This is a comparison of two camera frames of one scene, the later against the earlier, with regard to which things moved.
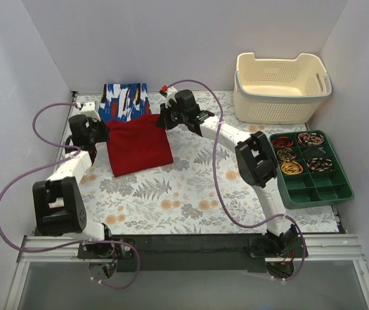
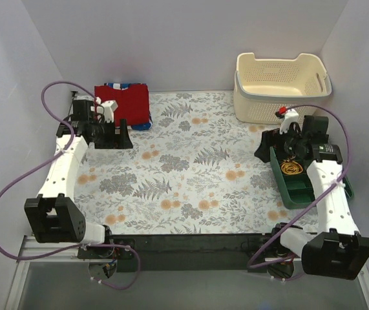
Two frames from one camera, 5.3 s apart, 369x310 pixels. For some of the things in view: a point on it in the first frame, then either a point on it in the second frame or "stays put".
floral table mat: x=181 y=197 stays put
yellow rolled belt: x=291 y=168 stays put
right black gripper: x=164 y=117 to x=273 y=142
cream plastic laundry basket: x=279 y=91 stays put
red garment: x=137 y=145 to x=132 y=103
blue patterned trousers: x=123 y=102 to x=123 y=86
